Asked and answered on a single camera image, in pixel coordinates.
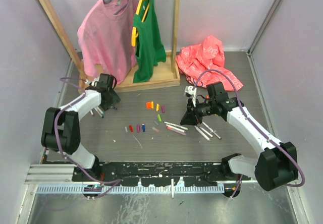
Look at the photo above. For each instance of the orange highlighter cap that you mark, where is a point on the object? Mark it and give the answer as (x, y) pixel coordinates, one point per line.
(148, 105)

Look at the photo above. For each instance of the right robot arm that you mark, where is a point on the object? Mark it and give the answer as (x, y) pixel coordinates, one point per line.
(275, 163)

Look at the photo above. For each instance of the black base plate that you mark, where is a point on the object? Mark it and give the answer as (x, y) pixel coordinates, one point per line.
(159, 174)

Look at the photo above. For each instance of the wooden clothes rack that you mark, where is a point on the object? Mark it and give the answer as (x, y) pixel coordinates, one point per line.
(164, 75)

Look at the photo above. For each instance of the coral printed cloth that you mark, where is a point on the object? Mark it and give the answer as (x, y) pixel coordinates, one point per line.
(195, 59)

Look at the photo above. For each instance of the green capped marker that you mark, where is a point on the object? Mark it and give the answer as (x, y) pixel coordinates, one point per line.
(175, 125)

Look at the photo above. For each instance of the pink t-shirt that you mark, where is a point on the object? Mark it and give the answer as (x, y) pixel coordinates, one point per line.
(104, 38)

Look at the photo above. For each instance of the yellow hanger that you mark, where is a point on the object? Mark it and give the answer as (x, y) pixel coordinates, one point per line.
(140, 8)

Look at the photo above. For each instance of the brown marker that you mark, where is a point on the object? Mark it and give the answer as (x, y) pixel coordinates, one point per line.
(212, 131)

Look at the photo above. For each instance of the grey capped white marker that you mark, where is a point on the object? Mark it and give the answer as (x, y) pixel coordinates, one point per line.
(175, 128)

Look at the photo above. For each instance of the pink pen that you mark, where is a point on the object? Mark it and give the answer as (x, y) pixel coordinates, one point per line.
(177, 131)

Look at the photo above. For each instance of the green marker cap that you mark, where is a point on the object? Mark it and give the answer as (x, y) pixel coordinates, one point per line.
(159, 118)

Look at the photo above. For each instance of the red capped marker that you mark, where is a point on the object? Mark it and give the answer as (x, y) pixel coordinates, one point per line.
(206, 132)

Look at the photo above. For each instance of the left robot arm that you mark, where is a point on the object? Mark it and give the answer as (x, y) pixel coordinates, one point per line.
(61, 128)

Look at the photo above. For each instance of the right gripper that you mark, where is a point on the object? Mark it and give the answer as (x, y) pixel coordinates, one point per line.
(192, 117)

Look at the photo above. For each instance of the slotted cable duct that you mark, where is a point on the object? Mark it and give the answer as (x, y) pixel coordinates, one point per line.
(96, 189)

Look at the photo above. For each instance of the green tank top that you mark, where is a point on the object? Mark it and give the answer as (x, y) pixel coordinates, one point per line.
(149, 47)

